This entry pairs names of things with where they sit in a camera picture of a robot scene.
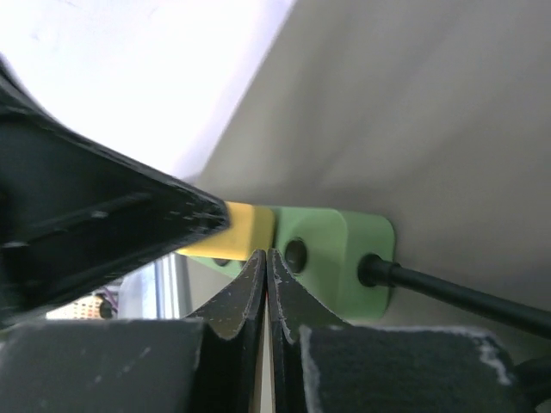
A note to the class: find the yellow plug adapter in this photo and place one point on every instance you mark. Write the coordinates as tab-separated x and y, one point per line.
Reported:
252	227

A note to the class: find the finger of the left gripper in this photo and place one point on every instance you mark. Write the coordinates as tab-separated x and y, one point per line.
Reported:
76	215

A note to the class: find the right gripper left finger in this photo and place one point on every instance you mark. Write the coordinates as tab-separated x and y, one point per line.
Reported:
205	362

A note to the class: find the green power strip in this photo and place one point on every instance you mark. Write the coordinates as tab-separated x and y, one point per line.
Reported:
323	248

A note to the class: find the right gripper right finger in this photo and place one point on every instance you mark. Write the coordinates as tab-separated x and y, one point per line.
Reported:
323	364

